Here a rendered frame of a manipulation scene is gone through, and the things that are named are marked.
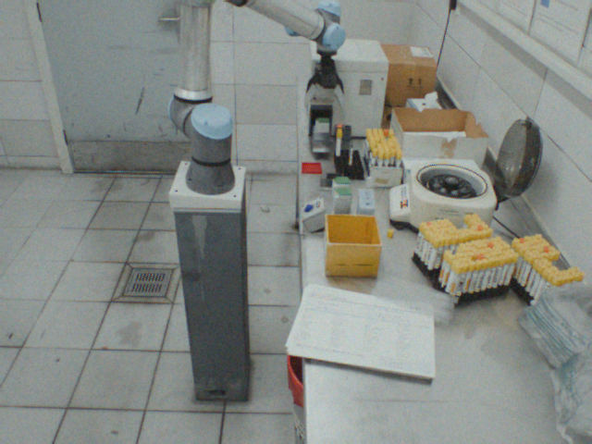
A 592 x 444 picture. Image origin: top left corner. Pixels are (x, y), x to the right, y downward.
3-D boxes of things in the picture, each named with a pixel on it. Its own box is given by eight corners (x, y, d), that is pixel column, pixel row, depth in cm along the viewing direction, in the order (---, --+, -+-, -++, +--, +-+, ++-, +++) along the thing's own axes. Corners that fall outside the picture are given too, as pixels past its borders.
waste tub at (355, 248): (322, 244, 142) (325, 214, 137) (372, 246, 142) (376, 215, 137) (324, 277, 131) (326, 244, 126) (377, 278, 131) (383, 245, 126)
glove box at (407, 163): (399, 176, 176) (402, 150, 171) (468, 178, 177) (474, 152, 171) (405, 195, 166) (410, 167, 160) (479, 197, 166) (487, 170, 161)
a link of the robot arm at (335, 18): (311, 0, 167) (332, -2, 171) (309, 35, 173) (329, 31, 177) (325, 5, 162) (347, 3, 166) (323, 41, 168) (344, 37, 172)
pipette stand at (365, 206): (351, 217, 154) (353, 188, 148) (375, 219, 153) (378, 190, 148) (351, 238, 145) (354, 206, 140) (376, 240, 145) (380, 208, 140)
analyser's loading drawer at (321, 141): (311, 128, 202) (311, 115, 199) (327, 128, 202) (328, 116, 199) (313, 151, 185) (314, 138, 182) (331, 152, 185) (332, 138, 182)
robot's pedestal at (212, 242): (195, 400, 203) (172, 210, 154) (202, 361, 219) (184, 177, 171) (247, 401, 203) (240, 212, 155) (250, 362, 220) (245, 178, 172)
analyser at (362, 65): (305, 108, 223) (309, 37, 207) (370, 110, 224) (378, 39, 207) (308, 140, 198) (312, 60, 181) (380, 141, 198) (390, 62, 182)
